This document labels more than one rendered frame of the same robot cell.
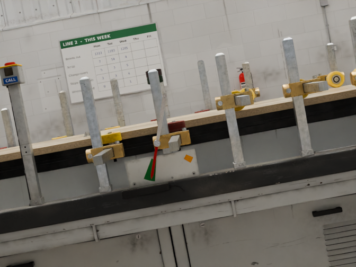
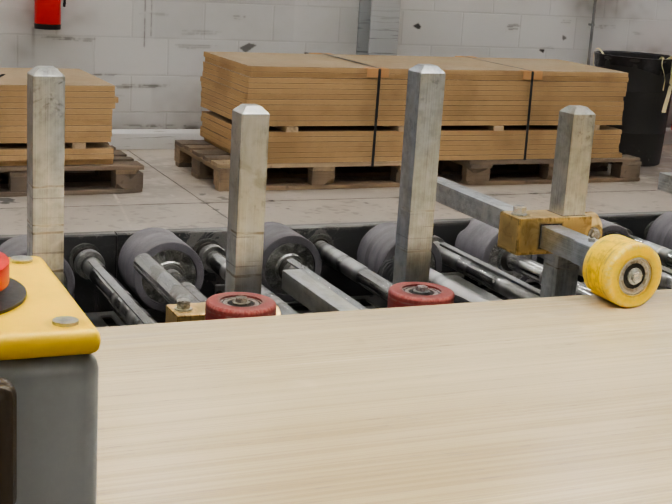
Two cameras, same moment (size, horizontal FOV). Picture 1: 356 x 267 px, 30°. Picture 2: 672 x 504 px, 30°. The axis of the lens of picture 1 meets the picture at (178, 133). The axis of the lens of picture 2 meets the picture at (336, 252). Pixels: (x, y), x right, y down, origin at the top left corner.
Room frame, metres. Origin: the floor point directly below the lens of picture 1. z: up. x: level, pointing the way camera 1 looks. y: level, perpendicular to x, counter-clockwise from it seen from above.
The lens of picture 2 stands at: (2.15, 0.60, 1.31)
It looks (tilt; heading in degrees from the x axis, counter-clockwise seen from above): 14 degrees down; 334
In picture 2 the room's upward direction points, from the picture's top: 4 degrees clockwise
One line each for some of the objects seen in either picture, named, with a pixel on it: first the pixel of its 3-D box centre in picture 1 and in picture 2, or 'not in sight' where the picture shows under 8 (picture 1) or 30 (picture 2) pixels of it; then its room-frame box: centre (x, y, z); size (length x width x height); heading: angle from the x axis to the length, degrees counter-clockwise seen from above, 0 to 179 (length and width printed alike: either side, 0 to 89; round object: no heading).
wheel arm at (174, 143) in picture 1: (175, 142); not in sight; (2.30, 0.01, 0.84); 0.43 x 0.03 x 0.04; 178
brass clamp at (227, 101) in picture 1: (233, 100); not in sight; (2.42, -0.22, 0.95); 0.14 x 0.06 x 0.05; 88
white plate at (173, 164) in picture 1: (162, 168); not in sight; (2.41, 0.08, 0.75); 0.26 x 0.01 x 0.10; 88
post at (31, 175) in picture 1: (25, 144); not in sight; (2.45, 0.56, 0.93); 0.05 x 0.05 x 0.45; 88
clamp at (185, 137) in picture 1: (171, 140); not in sight; (2.44, 0.03, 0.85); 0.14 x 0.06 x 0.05; 88
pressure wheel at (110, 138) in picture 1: (112, 147); not in sight; (2.54, 0.26, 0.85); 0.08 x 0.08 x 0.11
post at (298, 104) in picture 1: (297, 103); not in sight; (2.42, -0.45, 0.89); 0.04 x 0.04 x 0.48; 88
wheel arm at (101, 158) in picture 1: (106, 154); not in sight; (2.35, 0.26, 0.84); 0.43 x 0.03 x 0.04; 178
